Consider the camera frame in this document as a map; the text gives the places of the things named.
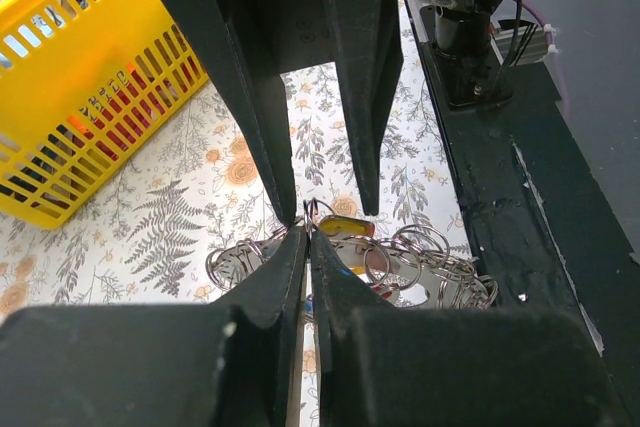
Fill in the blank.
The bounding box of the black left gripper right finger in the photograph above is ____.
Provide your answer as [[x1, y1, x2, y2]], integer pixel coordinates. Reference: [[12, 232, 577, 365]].
[[310, 232, 630, 426]]

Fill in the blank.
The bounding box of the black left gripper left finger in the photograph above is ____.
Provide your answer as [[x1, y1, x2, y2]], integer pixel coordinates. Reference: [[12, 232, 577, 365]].
[[1, 227, 306, 426]]

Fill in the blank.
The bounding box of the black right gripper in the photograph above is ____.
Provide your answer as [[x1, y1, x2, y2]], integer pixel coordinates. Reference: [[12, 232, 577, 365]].
[[161, 0, 403, 225]]

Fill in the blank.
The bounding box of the round metal key organizer ring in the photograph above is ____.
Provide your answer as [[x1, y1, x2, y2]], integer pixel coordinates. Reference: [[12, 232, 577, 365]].
[[205, 196, 501, 311]]

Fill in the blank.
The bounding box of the yellow key tag with key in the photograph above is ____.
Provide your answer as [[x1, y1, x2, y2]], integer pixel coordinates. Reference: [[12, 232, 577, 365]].
[[318, 215, 376, 278]]

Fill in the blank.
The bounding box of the red key tag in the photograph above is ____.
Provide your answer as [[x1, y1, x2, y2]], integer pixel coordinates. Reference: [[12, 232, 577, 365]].
[[372, 284, 399, 300]]

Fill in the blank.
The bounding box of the floral patterned table mat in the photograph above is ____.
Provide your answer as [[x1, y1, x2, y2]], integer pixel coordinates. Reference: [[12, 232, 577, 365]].
[[1, 0, 471, 326]]

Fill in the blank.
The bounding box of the yellow plastic shopping basket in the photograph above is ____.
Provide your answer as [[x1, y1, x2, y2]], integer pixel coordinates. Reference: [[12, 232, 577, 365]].
[[1, 0, 207, 229]]

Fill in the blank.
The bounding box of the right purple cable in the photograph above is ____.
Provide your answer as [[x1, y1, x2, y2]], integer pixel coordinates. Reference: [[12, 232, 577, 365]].
[[504, 0, 574, 118]]

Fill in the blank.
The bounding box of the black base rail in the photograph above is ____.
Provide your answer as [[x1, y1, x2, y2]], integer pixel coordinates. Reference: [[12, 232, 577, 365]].
[[406, 0, 639, 356]]

